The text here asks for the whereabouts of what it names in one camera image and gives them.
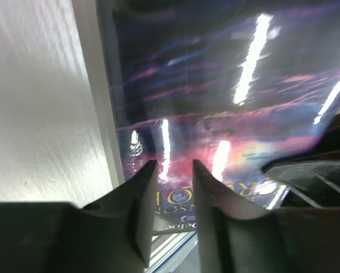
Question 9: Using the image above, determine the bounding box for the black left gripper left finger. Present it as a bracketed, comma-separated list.
[0, 160, 158, 272]

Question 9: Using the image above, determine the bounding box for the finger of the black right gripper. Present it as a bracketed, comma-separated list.
[263, 113, 340, 208]

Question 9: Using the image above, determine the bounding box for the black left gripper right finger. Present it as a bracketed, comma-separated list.
[192, 160, 340, 272]

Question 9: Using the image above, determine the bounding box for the purple Robinson Crusoe book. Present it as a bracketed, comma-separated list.
[97, 1, 340, 234]

